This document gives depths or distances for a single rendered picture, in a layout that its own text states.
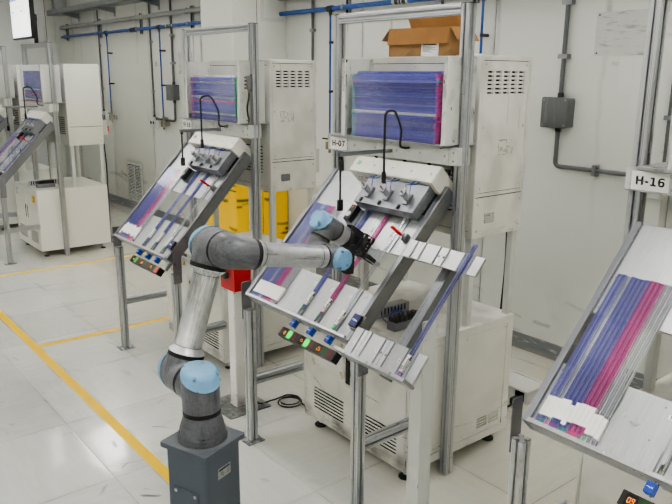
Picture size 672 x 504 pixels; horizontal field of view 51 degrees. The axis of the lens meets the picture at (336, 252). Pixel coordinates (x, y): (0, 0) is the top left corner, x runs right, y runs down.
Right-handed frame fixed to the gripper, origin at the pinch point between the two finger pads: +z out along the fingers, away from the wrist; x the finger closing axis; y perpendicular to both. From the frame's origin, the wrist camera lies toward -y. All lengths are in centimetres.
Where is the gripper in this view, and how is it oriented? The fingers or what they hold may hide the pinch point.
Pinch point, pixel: (374, 264)
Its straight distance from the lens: 267.4
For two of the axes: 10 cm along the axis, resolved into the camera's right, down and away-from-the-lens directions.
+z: 6.4, 4.2, 6.4
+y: 4.4, -8.9, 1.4
